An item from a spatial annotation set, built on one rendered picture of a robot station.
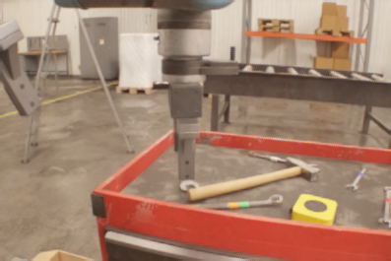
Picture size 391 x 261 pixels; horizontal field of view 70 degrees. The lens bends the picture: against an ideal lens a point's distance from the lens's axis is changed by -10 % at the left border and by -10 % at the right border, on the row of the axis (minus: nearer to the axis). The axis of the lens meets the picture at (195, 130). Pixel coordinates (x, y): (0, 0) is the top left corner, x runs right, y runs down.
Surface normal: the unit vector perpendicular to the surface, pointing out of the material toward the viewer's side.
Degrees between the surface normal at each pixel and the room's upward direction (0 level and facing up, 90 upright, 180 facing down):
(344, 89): 90
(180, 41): 90
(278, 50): 90
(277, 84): 90
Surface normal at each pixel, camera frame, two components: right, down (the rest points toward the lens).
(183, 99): 0.12, 0.29
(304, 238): -0.28, 0.27
